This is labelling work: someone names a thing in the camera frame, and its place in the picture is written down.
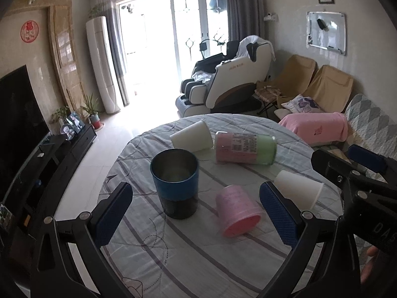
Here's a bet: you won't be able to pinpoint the pink blanket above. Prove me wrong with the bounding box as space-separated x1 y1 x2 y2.
278 112 349 148

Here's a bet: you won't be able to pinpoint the sofa with diamond cover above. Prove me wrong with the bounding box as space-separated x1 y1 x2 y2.
310 93 397 181

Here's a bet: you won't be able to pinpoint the red round paper decoration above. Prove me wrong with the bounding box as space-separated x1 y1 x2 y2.
20 20 40 43

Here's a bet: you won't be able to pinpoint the white paper cup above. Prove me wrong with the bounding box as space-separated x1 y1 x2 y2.
274 170 325 211
169 120 214 153

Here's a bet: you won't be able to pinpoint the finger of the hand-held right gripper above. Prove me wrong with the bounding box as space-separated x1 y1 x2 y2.
347 144 397 181
311 149 358 193

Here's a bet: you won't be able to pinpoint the potted plant in red pot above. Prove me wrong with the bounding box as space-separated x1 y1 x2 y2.
80 93 105 130

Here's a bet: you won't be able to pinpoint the pink plastic cup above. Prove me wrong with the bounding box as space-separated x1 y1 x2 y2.
215 185 266 237

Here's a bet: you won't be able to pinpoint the blue and black metal cup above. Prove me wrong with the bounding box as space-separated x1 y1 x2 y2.
150 149 199 220

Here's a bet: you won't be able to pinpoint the small printed photo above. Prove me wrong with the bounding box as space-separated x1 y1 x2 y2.
0 203 15 232

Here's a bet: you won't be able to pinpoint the white standing air conditioner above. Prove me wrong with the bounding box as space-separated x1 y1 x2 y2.
86 16 122 114

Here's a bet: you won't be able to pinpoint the striped grey tablecloth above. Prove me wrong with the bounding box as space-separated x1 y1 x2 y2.
54 113 345 298

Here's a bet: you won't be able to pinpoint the purple floral pillow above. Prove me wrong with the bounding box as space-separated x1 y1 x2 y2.
281 94 325 114

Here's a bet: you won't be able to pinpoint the small green potted plant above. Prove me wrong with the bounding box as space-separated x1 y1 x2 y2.
50 106 71 125

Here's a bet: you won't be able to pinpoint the wall whiteboard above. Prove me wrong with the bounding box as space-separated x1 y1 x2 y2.
306 11 347 57

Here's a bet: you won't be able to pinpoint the hanging dark garment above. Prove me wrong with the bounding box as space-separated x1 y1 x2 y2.
209 0 228 15

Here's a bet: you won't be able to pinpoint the person's right hand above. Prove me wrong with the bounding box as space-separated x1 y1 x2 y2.
360 245 379 287

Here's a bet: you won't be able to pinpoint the black television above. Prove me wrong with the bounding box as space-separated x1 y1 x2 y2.
0 65 51 176

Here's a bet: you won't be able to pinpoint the wrapped pink and green cups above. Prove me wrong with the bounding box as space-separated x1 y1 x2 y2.
215 131 278 166

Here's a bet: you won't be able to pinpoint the tan folding chair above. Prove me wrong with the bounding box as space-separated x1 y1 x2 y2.
277 65 354 114
255 54 318 116

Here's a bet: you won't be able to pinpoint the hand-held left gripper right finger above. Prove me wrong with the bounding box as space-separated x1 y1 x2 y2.
259 182 362 298

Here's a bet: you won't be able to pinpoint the standing photo frame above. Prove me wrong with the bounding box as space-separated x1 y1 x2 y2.
66 112 86 134

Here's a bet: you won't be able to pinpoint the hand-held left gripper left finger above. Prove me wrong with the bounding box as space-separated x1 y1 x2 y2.
29 182 134 298

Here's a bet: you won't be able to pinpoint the white towel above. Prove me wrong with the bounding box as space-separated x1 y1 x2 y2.
237 35 277 63

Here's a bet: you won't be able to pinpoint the black television cabinet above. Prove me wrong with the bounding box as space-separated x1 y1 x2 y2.
0 123 98 255

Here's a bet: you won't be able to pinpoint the white and black massage chair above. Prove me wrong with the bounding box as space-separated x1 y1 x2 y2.
175 36 277 119

